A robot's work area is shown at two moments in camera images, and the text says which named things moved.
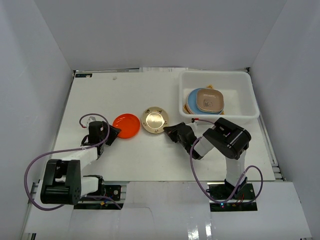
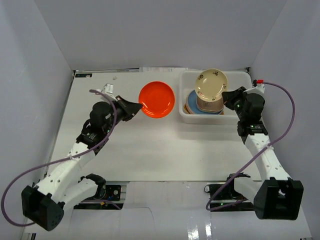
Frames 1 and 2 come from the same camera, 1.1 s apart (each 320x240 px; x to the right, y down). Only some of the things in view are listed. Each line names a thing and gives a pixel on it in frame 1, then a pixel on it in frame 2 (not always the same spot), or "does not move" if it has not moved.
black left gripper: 109,132 -> 122,108
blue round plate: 191,104 does not move
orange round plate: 129,124 -> 158,99
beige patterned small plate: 154,119 -> 210,84
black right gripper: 172,131 -> 229,97
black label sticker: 83,75 does not move
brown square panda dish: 210,100 does not move
